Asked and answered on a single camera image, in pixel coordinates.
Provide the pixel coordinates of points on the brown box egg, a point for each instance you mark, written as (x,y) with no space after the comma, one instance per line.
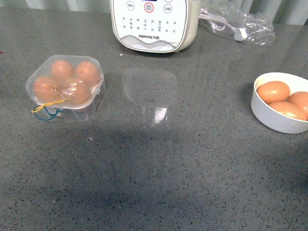
(77,93)
(62,68)
(46,90)

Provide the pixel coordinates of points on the white blender machine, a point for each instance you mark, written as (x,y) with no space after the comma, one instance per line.
(157,26)

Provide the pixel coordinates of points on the clear plastic egg box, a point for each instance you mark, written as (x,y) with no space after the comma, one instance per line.
(81,112)

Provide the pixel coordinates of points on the brown hidden bowl egg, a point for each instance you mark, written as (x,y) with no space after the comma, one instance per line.
(289,110)

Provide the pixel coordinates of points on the brown top egg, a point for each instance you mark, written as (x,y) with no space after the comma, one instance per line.
(88,73)

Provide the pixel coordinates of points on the yellow rubber band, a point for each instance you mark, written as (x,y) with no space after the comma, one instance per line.
(40,107)

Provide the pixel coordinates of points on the blue rubber band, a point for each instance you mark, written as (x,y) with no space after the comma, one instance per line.
(49,115)

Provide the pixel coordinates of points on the brown right bowl egg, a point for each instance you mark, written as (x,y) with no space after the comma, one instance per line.
(300,99)

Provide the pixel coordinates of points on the brown front left box egg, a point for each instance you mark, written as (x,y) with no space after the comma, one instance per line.
(46,90)

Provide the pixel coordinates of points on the brown front bowl egg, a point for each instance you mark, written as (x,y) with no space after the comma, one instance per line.
(273,91)

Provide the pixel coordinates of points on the brown back left box egg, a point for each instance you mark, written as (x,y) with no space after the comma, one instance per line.
(62,68)

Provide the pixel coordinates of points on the clear plastic bag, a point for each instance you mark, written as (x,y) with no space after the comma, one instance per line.
(223,19)

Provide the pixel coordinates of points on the grey curtain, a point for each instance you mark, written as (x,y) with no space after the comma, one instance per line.
(289,12)

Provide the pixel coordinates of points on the white round bowl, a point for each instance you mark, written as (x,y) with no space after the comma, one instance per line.
(267,115)

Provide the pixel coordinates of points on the brown front right box egg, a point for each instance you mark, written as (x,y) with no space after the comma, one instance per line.
(77,93)

